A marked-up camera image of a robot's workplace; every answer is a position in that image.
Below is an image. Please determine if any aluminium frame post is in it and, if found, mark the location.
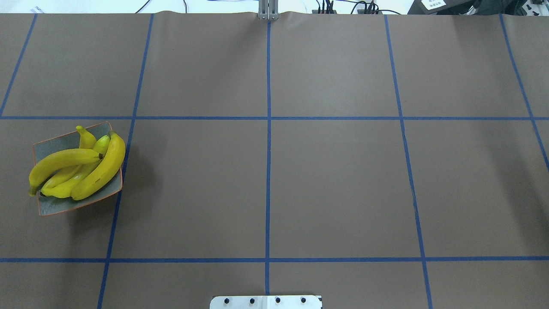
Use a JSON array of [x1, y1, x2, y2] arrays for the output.
[[257, 0, 280, 21]]

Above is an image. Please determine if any grey square plate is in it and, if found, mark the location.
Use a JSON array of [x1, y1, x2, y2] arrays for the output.
[[33, 130, 123, 216]]

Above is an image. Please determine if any yellow banana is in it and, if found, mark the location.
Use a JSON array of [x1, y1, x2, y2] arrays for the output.
[[42, 125, 97, 188], [29, 148, 104, 196], [40, 161, 100, 198], [70, 130, 126, 201]]

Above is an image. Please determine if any black label printer box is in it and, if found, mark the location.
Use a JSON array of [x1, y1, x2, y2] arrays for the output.
[[407, 0, 478, 15]]

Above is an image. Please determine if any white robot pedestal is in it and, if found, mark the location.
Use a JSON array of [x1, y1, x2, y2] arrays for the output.
[[209, 295, 323, 309]]

